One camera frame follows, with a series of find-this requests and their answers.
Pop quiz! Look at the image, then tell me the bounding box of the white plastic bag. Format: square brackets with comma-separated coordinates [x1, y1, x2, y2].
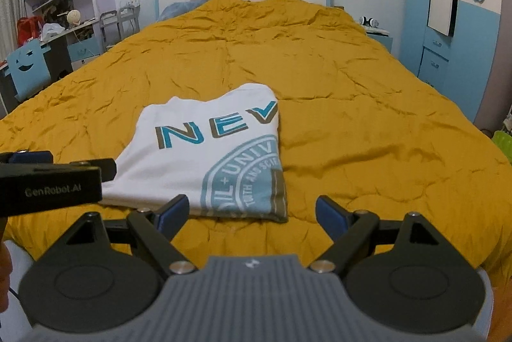
[40, 23, 66, 41]

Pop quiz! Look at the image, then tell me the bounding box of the blue nightstand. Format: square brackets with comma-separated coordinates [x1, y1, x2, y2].
[362, 26, 395, 55]

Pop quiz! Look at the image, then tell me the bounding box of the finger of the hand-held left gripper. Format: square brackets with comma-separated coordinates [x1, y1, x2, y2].
[68, 158, 117, 185]
[0, 151, 54, 167]

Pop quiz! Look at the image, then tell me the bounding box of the blue grey pillow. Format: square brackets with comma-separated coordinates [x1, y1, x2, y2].
[157, 0, 219, 22]

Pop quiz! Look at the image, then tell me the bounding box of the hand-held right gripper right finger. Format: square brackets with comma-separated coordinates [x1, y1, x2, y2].
[308, 195, 441, 274]

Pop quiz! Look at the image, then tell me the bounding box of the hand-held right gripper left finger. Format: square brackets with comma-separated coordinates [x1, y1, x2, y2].
[66, 194, 196, 281]

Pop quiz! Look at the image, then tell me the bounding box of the blue drawer desk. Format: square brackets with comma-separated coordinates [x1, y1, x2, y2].
[0, 16, 103, 115]

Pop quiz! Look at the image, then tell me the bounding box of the blue smiley face chair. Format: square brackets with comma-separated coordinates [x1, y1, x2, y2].
[8, 38, 55, 103]

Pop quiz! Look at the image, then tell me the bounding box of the yellow blanket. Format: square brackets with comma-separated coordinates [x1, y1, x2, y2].
[0, 0, 512, 271]

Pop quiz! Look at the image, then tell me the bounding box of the blue white wardrobe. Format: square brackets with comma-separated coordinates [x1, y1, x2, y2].
[400, 0, 503, 125]

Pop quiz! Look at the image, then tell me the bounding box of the white metal rack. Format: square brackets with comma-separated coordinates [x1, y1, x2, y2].
[99, 7, 140, 53]

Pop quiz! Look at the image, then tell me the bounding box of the lime green plastic object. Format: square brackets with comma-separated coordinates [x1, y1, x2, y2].
[491, 129, 512, 167]

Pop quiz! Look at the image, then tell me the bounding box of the red bag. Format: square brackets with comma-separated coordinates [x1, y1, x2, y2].
[17, 16, 44, 47]

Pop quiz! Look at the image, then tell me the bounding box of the white printed t-shirt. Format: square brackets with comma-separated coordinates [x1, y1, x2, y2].
[100, 83, 289, 223]

